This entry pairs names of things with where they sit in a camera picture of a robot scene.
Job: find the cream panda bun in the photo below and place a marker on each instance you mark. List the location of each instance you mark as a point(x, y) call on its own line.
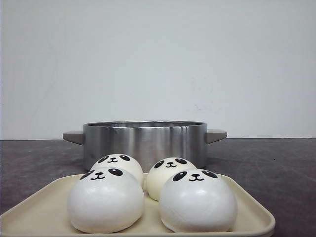
point(123, 161)
point(162, 171)

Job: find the white panda bun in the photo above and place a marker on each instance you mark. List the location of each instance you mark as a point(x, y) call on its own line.
point(197, 200)
point(105, 200)

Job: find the stainless steel steamer pot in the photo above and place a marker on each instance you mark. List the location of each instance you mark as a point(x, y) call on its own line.
point(146, 141)

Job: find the cream plastic tray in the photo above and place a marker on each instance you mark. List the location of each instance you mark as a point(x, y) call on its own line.
point(44, 214)

